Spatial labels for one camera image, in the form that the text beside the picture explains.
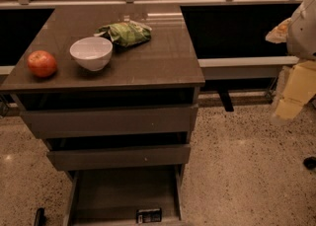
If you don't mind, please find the black object on floor right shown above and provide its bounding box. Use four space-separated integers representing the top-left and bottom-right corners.
303 157 316 170

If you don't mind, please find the middle drawer front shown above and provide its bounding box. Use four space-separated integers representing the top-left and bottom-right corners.
47 144 191 171

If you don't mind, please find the red apple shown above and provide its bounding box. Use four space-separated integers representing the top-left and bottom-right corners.
27 50 57 78

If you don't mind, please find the top drawer front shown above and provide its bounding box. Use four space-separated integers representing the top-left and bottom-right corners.
21 105 198 138

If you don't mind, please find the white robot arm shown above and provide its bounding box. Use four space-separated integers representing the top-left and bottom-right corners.
266 0 316 125

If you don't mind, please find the long grey bench rail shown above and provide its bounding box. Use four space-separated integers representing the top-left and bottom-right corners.
198 56 298 80

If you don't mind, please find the black object on floor left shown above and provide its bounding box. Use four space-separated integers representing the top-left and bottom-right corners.
34 207 45 226

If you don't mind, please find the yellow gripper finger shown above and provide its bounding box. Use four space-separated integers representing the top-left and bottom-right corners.
271 60 316 125
266 18 291 43

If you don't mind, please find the green chip bag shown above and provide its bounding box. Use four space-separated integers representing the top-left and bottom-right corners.
94 21 152 47

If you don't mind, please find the white ceramic bowl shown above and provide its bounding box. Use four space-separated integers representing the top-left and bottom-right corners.
70 37 113 71

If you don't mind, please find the open bottom drawer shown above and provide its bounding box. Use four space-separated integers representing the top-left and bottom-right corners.
62 166 193 226

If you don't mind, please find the black object on floor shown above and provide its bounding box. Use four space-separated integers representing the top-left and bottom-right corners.
34 207 45 226
303 157 316 170

